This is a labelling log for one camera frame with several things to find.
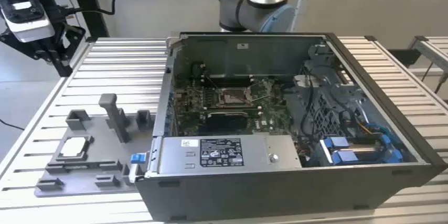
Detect grey metal drive cage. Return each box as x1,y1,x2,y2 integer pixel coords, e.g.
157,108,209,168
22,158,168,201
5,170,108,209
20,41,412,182
285,58,366,141

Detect square silver CPU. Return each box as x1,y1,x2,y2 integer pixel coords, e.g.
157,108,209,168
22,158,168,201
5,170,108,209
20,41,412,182
60,137,92,158

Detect black RAM slot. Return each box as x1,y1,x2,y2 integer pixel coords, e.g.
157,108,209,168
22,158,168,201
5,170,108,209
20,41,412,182
202,74,254,82
202,104,262,112

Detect orange and yellow wires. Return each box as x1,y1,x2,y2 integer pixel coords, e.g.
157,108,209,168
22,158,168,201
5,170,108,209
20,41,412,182
358,121,373,137

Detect grey parts rack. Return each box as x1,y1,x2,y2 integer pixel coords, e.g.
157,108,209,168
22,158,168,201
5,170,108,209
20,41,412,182
33,93,158,198

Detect green RAM stick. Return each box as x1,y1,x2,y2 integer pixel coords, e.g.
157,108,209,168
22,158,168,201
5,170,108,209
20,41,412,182
46,163,120,170

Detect black floor cable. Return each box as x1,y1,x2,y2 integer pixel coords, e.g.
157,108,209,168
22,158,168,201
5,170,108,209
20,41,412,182
0,118,25,131

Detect black graphics card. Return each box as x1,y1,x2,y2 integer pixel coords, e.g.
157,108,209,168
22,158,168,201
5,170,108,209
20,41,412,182
204,111,249,134

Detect metal socket cover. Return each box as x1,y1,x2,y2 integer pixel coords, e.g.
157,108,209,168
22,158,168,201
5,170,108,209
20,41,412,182
246,81,273,103

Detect black open PC case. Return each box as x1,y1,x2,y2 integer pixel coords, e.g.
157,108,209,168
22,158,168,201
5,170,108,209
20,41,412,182
134,31,448,222

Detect green motherboard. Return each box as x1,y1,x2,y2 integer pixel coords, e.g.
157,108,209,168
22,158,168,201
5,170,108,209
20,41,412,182
170,77,298,137

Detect black table bracket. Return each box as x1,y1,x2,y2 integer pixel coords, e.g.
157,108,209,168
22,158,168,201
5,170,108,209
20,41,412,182
386,48,421,65

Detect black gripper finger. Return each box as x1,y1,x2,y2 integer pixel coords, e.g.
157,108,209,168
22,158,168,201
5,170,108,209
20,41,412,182
45,47,73,77

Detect thin wire locking lever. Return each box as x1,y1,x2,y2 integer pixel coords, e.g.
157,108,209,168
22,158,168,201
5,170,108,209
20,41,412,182
202,74,221,91

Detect silver power supply unit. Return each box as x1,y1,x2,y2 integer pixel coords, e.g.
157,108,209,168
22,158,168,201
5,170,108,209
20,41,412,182
146,134,304,178

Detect blue case latch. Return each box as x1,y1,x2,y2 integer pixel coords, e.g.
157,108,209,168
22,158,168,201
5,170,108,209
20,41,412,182
129,152,146,164

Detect CPU socket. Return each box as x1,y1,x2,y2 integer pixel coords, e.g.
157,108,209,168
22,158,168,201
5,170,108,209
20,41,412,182
218,87,250,105

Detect hard disk in blue carrier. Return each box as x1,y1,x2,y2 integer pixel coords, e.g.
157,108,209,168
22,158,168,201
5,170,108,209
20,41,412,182
330,148,404,166
325,136,392,148

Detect black internal wire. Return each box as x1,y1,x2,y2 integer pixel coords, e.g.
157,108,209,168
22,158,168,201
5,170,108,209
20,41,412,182
300,62,317,141

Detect black frame post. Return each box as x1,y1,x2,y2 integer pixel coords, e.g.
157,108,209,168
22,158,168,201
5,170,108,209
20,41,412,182
64,0,109,38

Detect aluminium side table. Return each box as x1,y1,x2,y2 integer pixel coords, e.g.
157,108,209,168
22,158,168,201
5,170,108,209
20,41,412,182
408,35,448,96

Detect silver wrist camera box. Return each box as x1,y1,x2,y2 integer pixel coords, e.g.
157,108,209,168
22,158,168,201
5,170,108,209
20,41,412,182
0,0,57,42

